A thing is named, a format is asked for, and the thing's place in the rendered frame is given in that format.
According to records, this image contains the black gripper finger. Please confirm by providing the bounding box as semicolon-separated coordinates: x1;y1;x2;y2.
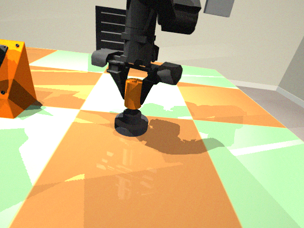
106;67;130;100
140;77;159;105

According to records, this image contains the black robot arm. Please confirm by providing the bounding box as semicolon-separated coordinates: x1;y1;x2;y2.
125;0;202;35

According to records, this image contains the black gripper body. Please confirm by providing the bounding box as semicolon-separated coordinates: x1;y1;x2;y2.
91;26;183;85

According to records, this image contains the orange cylinder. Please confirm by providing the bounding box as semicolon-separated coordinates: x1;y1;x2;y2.
124;78;143;109

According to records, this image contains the dark grey round pedestal with shaft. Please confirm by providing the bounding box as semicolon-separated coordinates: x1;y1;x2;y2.
114;108;149;137

